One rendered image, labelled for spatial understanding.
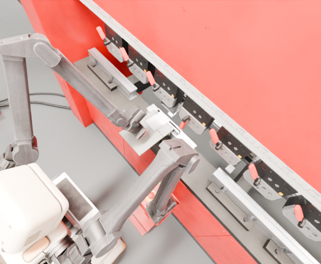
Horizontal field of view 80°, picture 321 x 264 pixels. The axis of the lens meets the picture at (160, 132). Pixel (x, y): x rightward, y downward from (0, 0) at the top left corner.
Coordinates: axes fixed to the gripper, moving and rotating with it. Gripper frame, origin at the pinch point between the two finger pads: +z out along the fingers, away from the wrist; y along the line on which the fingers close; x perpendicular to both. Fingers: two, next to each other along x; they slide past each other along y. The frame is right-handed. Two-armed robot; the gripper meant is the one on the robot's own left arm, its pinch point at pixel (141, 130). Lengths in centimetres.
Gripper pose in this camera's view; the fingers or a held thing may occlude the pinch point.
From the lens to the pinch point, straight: 107.5
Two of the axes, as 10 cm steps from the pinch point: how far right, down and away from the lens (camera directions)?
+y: -6.8, -6.8, 2.9
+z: 2.7, 1.5, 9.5
